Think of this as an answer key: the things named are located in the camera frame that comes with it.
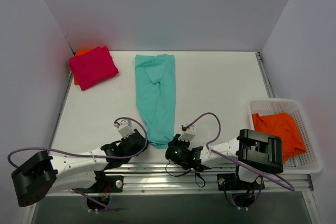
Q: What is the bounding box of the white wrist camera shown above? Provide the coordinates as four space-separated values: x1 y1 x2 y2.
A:
113 119 135 138
178 124 196 142

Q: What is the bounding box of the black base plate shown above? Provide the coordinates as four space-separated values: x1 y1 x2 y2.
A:
216 173 265 191
99 175 124 193

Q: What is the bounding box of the teal t shirt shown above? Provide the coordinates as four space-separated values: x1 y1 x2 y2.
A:
134 54 176 149

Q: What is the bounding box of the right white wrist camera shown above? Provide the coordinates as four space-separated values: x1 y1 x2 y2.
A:
178 124 196 142

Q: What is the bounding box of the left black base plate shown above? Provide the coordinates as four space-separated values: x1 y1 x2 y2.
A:
99 175 124 193

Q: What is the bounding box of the aluminium rail frame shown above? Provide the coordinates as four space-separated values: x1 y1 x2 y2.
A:
47 163 313 196

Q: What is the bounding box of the white plastic basket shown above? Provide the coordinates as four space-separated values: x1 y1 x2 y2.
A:
246 98 322 174

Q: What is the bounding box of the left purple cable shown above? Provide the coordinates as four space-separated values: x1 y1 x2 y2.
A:
7 117 149 212

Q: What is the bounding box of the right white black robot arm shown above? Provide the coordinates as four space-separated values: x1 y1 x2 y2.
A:
165 129 284 189

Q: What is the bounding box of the folded magenta t shirt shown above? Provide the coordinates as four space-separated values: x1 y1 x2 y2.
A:
69 46 119 91

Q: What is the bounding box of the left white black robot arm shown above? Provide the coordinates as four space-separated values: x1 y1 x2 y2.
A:
11 130 148 207

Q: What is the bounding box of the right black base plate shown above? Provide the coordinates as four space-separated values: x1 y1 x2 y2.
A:
216 173 265 191

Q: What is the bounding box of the folded orange t shirt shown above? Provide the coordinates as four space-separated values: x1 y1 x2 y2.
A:
74 49 92 85

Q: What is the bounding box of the black thin cable loop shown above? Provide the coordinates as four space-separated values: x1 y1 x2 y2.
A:
164 162 206 188

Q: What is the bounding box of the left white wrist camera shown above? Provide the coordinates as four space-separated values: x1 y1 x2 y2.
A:
113 119 135 138

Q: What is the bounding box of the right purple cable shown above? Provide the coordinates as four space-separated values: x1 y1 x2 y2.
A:
186 112 296 191

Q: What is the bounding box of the orange t shirt in basket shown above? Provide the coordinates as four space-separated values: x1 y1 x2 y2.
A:
252 112 307 163

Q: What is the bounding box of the purple cable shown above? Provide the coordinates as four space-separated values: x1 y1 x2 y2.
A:
7 117 149 212
186 112 296 191

